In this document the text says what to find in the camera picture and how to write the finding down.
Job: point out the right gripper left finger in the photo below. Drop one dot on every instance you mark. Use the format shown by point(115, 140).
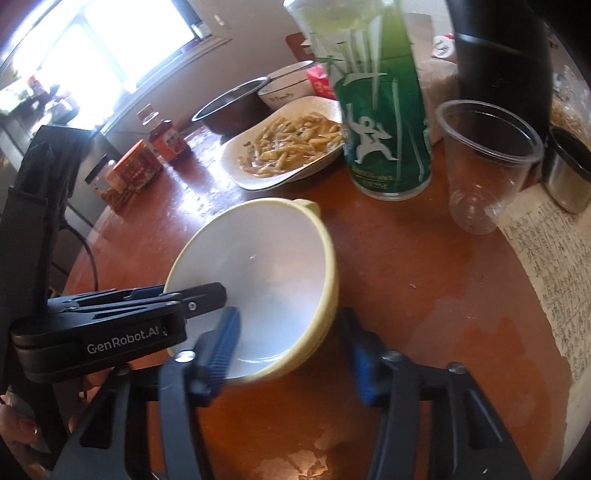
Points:
point(213, 355)

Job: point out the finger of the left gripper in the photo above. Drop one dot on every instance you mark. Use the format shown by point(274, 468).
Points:
point(201, 299)
point(144, 292)

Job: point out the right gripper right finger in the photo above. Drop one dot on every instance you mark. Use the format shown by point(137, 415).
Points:
point(364, 351)

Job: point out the yellow bowl with handle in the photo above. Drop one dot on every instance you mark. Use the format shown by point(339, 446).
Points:
point(276, 261)

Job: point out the person's left hand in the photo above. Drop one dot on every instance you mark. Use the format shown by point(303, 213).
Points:
point(18, 432)

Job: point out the clear jar black lid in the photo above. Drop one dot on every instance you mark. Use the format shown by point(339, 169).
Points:
point(108, 185)

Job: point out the red jar orange lid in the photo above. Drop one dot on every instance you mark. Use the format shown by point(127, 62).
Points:
point(138, 167)

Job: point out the brown sauce bottle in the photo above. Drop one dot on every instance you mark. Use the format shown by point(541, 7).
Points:
point(163, 136)

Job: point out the white dish of beans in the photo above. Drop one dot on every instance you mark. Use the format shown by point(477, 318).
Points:
point(295, 142)

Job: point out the steel bowl at back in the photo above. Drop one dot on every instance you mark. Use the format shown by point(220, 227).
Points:
point(236, 110)

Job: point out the written paper sheet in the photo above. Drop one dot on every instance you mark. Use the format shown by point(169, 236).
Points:
point(553, 247)

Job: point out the clear plastic cup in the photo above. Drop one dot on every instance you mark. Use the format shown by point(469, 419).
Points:
point(489, 152)

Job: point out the white ceramic bowl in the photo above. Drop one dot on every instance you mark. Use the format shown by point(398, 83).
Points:
point(287, 84)

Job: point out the window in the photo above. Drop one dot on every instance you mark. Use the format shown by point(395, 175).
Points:
point(81, 63)

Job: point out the red tissue pack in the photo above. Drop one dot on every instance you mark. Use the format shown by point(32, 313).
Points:
point(319, 80)

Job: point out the small steel cup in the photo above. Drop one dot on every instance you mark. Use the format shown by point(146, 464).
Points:
point(566, 171)

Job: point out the green drink bottle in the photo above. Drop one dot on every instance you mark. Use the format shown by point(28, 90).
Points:
point(367, 54)

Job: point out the black thermos flask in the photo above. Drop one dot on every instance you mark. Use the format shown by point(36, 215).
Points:
point(503, 58)

